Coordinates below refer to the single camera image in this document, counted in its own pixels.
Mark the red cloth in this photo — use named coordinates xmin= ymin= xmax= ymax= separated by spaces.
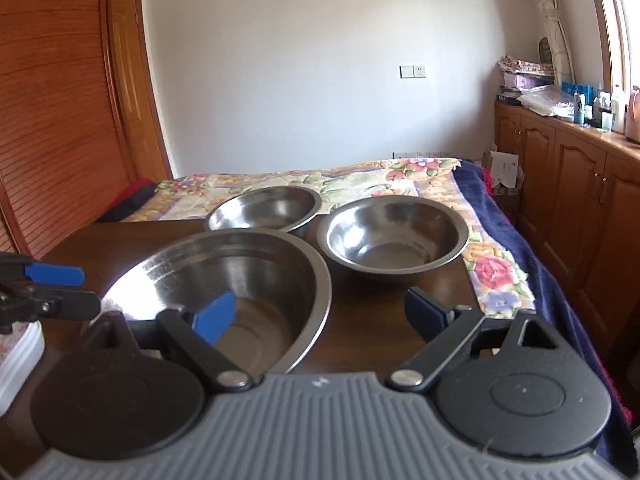
xmin=98 ymin=178 xmax=157 ymax=222

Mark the white cardboard box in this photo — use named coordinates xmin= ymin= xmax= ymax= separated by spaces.
xmin=482 ymin=151 xmax=524 ymax=195

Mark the large floral rectangular plate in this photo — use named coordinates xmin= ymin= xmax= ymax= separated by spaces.
xmin=0 ymin=321 xmax=46 ymax=417

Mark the wooden sideboard cabinet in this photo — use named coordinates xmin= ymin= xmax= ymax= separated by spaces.
xmin=495 ymin=103 xmax=639 ymax=359

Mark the wooden door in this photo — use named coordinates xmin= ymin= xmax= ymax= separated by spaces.
xmin=111 ymin=0 xmax=172 ymax=182

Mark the large steel bowl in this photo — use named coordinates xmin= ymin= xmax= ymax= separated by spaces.
xmin=102 ymin=229 xmax=332 ymax=377

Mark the patterned curtain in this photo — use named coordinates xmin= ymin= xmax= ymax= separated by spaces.
xmin=536 ymin=0 xmax=575 ymax=87

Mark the wooden louvered wardrobe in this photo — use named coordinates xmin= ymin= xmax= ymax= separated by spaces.
xmin=1 ymin=0 xmax=138 ymax=257

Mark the small steel bowl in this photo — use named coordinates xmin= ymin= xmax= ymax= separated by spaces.
xmin=204 ymin=185 xmax=322 ymax=237

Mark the pink bottle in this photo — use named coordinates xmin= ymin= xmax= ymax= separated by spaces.
xmin=625 ymin=86 xmax=640 ymax=143

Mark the white wall switch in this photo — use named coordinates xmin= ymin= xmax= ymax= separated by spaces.
xmin=399 ymin=65 xmax=425 ymax=79

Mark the floral bedspread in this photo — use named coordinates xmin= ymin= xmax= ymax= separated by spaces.
xmin=124 ymin=157 xmax=535 ymax=318

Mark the medium steel bowl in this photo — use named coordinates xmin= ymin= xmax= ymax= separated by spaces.
xmin=317 ymin=195 xmax=470 ymax=282

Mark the stack of books and papers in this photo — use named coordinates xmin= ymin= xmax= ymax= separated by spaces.
xmin=496 ymin=55 xmax=554 ymax=106

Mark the dark blue blanket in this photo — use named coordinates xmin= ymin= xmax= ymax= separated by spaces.
xmin=454 ymin=160 xmax=639 ymax=477

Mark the white wall socket strip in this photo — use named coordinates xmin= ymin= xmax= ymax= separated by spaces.
xmin=392 ymin=151 xmax=452 ymax=159

